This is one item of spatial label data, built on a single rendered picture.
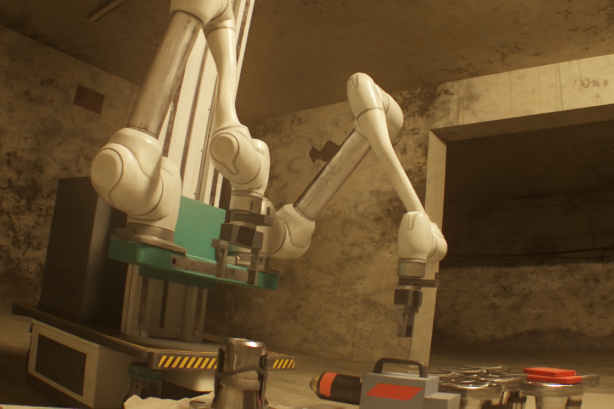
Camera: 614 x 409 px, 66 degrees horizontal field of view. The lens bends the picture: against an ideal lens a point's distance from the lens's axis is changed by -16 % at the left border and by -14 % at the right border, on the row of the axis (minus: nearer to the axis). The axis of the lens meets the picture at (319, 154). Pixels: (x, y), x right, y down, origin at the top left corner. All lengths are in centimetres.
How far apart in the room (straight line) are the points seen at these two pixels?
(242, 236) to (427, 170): 423
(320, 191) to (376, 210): 374
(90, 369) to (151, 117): 78
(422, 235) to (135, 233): 86
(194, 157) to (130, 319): 66
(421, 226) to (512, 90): 386
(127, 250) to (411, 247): 84
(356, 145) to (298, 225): 37
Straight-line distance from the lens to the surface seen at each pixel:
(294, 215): 207
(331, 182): 206
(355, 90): 192
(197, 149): 204
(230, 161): 133
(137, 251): 155
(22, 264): 616
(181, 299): 199
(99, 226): 188
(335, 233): 604
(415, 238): 168
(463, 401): 201
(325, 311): 599
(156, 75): 153
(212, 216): 197
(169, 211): 160
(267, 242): 194
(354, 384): 173
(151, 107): 150
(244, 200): 149
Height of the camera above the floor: 49
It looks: 17 degrees up
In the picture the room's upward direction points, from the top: 6 degrees clockwise
